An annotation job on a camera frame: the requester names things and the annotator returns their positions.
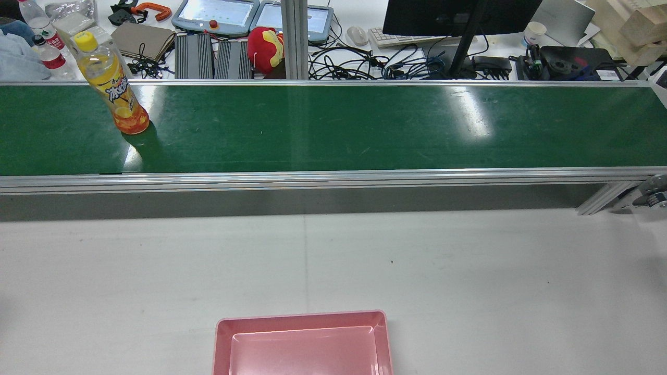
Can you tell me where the black electronics case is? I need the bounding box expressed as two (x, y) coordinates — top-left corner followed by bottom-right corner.
(516, 45), (630, 82)

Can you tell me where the pink plastic basket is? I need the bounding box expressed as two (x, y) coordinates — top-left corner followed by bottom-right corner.
(212, 310), (394, 375)

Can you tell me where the silver laptop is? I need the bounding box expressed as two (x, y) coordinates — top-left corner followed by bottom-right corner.
(532, 0), (596, 47)

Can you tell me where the red yellow plush toy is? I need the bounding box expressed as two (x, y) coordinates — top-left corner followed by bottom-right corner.
(247, 27), (286, 76)

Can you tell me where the white keyboard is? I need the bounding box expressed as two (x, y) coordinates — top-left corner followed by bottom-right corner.
(368, 27), (478, 49)

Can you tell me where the tangle of dark cables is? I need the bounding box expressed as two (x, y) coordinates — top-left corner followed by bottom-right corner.
(309, 44), (472, 81)

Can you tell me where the clear water bottle red label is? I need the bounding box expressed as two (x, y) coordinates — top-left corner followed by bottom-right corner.
(18, 0), (66, 51)
(31, 35), (77, 80)

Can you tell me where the orange clamp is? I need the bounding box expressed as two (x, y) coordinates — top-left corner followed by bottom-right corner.
(130, 3), (172, 22)

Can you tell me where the green belt conveyor aluminium frame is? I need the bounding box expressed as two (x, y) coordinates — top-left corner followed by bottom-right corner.
(0, 80), (667, 216)

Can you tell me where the white paper cup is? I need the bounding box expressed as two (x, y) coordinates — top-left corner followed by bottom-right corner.
(523, 21), (548, 48)

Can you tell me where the cardboard box stack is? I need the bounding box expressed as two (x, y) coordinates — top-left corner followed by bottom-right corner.
(586, 0), (667, 66)

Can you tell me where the black monitor with stand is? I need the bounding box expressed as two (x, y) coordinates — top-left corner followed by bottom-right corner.
(383, 0), (543, 79)

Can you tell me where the brown cardboard folder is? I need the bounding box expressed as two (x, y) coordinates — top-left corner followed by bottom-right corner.
(111, 22), (177, 63)

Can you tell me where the light blue cloth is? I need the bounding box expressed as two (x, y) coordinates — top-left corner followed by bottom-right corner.
(0, 18), (53, 81)

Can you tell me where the black cable bundle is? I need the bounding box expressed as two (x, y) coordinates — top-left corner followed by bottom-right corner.
(127, 44), (168, 79)

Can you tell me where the clear plastic bag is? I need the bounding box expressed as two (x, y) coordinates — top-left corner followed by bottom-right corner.
(44, 0), (99, 36)

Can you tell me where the grey teach pendant red button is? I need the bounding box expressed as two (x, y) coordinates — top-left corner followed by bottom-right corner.
(171, 0), (260, 38)

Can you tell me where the orange juice bottle yellow cap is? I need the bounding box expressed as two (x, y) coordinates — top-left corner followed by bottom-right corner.
(73, 31), (150, 135)

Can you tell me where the aluminium profile post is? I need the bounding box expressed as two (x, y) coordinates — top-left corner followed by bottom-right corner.
(281, 0), (310, 80)

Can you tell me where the black bracket piece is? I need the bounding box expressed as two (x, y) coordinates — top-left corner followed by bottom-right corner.
(108, 0), (139, 27)

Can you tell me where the grey ribbed metal box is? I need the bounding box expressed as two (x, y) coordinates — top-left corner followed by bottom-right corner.
(175, 33), (215, 80)
(215, 40), (255, 80)

